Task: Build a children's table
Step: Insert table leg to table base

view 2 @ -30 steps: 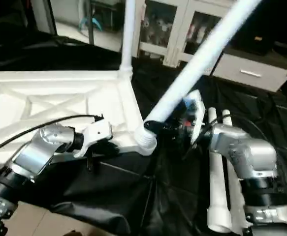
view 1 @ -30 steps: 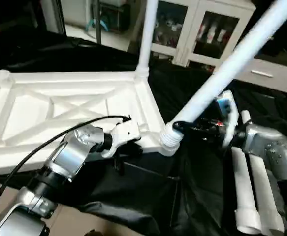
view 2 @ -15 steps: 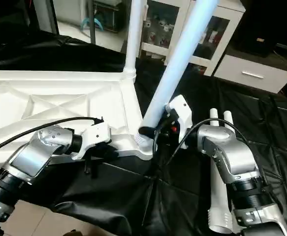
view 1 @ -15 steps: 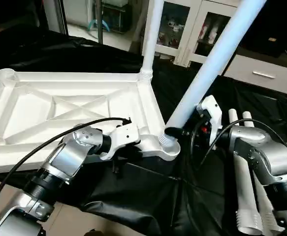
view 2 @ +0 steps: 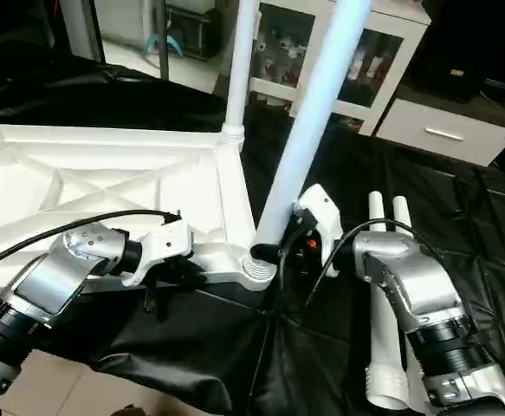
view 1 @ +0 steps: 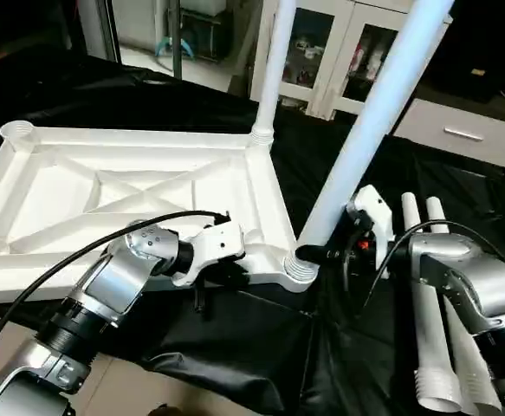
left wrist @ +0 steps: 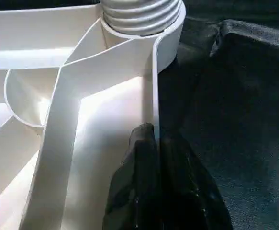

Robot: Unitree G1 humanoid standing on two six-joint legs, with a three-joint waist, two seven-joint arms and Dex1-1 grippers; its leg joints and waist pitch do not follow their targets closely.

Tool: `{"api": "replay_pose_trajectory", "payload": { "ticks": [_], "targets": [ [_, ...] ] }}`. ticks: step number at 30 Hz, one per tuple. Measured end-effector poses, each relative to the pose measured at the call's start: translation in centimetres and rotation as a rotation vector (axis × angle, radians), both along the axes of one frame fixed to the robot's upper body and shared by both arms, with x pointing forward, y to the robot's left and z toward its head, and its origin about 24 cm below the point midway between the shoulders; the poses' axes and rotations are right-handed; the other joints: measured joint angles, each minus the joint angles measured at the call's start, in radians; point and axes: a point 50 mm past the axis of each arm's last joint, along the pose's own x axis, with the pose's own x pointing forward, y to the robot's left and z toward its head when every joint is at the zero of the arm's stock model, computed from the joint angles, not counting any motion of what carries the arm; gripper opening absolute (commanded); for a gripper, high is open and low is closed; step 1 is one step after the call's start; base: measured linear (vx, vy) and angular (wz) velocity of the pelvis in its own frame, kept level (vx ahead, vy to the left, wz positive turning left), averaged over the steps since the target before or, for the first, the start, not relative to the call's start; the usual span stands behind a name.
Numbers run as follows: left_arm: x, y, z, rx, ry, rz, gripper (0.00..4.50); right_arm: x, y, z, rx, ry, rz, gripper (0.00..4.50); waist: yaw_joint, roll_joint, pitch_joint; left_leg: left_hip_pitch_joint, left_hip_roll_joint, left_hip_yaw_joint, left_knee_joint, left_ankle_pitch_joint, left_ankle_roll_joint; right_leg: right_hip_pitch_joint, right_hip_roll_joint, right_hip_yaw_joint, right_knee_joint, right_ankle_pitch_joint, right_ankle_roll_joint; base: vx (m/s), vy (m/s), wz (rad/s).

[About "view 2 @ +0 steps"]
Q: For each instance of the white plastic table top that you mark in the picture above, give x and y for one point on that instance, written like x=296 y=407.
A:
x=105 y=182

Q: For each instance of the white plastic table leg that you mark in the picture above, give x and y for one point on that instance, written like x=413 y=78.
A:
x=382 y=329
x=401 y=212
x=239 y=61
x=313 y=113

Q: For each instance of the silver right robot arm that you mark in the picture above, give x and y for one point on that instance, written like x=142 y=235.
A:
x=417 y=303

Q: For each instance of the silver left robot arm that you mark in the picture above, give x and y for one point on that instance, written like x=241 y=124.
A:
x=53 y=286

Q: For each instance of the white drawer unit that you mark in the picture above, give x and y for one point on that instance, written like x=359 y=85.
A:
x=447 y=132

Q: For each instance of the white glass door cabinet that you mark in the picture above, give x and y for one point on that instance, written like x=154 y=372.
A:
x=382 y=69

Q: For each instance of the black plastic mat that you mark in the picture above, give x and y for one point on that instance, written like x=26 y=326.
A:
x=79 y=95

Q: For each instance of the teal floor stand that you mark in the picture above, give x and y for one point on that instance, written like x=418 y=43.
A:
x=172 y=43

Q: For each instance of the black box device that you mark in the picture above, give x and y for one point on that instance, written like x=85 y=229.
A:
x=456 y=74

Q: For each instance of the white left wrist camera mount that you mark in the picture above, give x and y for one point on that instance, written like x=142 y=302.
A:
x=161 y=247

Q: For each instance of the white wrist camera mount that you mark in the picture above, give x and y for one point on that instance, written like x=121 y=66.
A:
x=321 y=217
x=161 y=247

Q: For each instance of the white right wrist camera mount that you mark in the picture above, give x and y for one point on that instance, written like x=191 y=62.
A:
x=321 y=217

